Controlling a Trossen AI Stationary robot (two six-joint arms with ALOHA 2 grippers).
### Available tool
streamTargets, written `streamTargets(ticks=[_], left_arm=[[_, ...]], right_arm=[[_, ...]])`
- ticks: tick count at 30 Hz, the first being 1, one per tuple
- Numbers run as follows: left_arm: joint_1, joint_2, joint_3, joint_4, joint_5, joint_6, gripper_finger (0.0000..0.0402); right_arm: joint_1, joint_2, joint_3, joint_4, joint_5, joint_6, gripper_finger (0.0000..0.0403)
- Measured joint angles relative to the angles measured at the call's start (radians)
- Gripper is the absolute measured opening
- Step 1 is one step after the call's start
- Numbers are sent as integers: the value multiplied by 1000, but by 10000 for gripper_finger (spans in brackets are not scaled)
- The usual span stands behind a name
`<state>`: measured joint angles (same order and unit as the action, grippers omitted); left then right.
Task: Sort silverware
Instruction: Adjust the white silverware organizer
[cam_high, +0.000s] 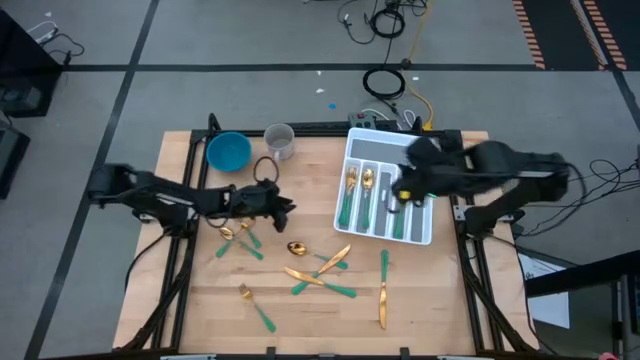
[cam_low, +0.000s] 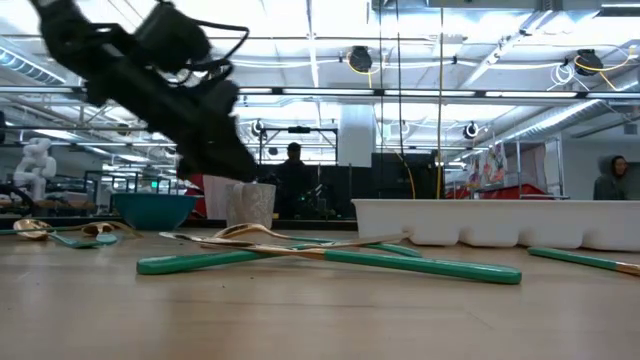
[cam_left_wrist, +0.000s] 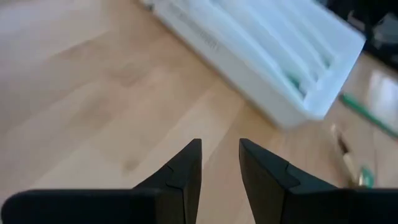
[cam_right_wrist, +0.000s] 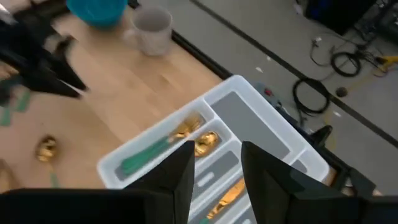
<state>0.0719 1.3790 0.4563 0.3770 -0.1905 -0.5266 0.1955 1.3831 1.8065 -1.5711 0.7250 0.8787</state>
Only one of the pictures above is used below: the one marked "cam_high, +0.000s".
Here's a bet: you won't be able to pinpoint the black aluminium table frame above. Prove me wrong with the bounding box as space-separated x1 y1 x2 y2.
112 112 539 360

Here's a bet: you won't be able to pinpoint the black mat orange stripes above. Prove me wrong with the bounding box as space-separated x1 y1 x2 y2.
512 0 640 71

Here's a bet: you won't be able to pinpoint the gold spoon green handle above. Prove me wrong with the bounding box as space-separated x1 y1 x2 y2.
240 218 263 250
286 240 350 271
356 167 377 231
218 225 265 261

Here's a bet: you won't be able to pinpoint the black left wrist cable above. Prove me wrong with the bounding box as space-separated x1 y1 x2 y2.
251 155 281 186

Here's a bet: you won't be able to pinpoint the white plastic cutlery tray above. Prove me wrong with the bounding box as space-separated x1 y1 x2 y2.
332 126 439 247

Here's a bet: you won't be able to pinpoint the black desk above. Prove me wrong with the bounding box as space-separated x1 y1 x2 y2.
524 249 640 360

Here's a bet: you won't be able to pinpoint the gold knife green handle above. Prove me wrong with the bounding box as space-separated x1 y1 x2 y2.
378 249 390 331
283 266 358 300
291 243 353 297
391 189 412 240

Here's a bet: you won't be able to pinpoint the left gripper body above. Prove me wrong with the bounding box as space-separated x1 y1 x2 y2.
229 179 277 222

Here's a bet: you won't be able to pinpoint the black box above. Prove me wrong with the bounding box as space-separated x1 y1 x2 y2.
0 124 31 200

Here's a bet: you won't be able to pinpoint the black cabinet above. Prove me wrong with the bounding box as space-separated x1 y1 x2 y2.
0 8 64 119

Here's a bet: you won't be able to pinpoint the coiled black cable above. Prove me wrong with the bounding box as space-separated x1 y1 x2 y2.
369 7 406 40
361 66 407 101

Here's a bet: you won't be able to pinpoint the grey patterned mug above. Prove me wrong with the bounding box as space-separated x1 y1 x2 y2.
263 122 297 162

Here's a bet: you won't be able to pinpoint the yellow floor cable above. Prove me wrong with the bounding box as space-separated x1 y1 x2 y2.
405 83 435 132

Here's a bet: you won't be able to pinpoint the teal bowl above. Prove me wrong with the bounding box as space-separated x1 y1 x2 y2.
205 131 253 174

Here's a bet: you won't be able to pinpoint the hanging yellow cable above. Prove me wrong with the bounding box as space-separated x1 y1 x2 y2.
405 0 435 66

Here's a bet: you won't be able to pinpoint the white paper sheet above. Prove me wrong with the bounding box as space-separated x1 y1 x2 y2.
517 252 571 330

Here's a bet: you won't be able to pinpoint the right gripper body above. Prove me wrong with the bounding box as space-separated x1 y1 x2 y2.
392 137 442 199

